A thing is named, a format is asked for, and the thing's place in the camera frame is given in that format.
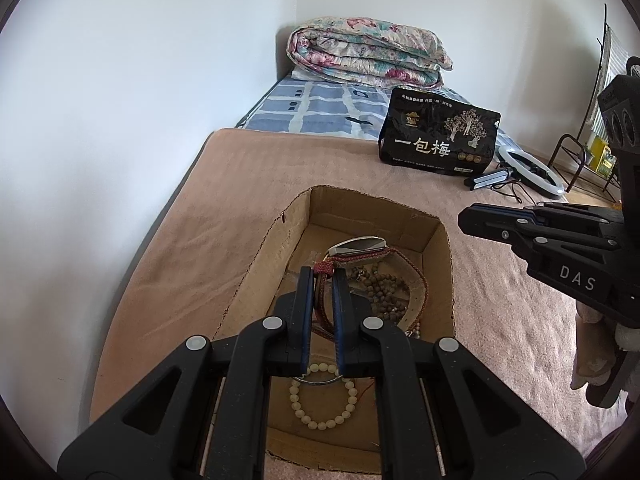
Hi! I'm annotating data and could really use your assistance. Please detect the white bead bracelet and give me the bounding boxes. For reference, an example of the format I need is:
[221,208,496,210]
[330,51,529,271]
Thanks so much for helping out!
[289,362,360,431]

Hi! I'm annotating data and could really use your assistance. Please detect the black cable with switch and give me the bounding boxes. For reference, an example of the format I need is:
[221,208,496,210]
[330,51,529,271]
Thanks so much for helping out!
[492,180,538,206]

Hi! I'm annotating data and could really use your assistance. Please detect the black folded tripod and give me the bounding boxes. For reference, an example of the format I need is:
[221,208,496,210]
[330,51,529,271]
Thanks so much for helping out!
[467,169,516,192]

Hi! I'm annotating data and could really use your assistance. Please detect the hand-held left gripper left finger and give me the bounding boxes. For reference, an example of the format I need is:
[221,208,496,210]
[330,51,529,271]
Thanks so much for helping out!
[56,266,316,480]

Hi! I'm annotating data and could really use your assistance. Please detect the wooden bead necklace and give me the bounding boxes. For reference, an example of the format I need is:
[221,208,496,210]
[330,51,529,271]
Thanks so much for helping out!
[347,267,423,338]

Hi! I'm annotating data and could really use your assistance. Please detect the blue plaid bedsheet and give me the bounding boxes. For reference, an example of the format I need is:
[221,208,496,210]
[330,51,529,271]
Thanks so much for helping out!
[235,75,521,161]

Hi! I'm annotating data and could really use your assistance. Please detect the person's right hand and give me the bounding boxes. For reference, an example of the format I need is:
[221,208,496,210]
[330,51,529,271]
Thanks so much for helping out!
[570,301,640,392]

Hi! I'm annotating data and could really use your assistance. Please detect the cardboard box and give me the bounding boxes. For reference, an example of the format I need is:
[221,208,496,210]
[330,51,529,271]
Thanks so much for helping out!
[212,185,457,473]

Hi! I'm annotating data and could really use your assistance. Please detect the black snack bag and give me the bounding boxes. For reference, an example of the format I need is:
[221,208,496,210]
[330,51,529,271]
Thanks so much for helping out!
[377,86,502,177]

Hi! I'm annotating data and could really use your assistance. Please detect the white ring light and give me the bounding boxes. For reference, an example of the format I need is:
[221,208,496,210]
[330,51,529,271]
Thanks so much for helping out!
[496,146,566,197]

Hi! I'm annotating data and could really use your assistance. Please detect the floral folded quilt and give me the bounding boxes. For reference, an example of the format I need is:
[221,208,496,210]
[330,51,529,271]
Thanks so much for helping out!
[286,16,454,87]

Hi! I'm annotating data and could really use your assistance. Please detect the thin silver bangle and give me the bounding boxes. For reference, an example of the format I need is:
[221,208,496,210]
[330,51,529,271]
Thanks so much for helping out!
[292,372,351,387]

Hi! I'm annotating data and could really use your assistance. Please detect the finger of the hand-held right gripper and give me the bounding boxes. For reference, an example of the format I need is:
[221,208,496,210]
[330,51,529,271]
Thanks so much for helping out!
[472,201,625,239]
[457,204,623,273]

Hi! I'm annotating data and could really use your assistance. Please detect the red braided cord bracelet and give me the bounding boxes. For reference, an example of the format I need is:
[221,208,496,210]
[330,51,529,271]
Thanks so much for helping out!
[311,235,431,348]

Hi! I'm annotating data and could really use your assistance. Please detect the yellow green box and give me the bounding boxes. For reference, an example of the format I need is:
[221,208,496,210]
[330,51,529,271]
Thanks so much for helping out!
[587,135,613,176]

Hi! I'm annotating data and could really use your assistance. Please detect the pink fleece blanket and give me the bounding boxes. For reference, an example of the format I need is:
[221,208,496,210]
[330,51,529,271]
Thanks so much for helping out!
[89,127,631,480]

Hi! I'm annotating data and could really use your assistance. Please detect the striped cloth drying rack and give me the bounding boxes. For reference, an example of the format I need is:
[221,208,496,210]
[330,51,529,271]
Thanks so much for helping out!
[575,4,631,141]

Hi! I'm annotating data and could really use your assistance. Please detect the black metal chair frame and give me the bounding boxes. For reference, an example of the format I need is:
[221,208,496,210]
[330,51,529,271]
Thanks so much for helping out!
[547,132,623,203]

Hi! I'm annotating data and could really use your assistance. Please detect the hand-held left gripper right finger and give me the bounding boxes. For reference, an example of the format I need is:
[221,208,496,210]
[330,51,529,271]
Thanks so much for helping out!
[331,267,587,480]

